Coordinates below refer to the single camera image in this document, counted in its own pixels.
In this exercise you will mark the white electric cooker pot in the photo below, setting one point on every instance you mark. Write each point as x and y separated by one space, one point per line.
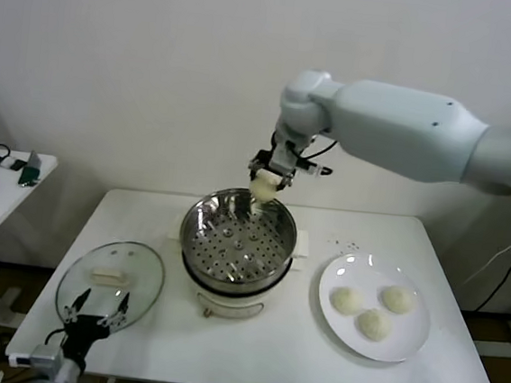
226 304

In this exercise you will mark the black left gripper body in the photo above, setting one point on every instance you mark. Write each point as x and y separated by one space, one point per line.
86 331

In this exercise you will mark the perforated stainless steamer basket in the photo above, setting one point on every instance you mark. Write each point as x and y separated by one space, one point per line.
216 224

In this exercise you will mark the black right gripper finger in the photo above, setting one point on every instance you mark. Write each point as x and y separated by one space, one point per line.
253 169
287 183

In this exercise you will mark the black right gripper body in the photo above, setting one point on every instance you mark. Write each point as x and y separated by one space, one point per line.
265 161

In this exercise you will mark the round glass pot lid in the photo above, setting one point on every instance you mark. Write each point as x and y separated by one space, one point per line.
139 275

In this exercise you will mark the large white plate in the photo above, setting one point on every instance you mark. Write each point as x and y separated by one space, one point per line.
404 337

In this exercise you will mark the white steamed baozi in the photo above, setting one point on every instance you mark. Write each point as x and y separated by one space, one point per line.
374 325
399 299
264 188
346 301

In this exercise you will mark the white table base frame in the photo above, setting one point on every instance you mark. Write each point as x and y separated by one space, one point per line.
500 349

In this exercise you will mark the small white device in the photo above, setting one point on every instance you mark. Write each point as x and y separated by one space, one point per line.
7 163

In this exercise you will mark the small black device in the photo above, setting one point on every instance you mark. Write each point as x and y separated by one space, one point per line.
18 166

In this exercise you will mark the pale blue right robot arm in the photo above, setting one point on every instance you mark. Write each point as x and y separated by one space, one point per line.
402 128

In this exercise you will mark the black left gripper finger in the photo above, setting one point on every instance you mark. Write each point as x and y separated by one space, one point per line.
120 314
73 310

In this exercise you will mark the scattered dark crumbs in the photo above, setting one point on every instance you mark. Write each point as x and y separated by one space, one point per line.
351 244

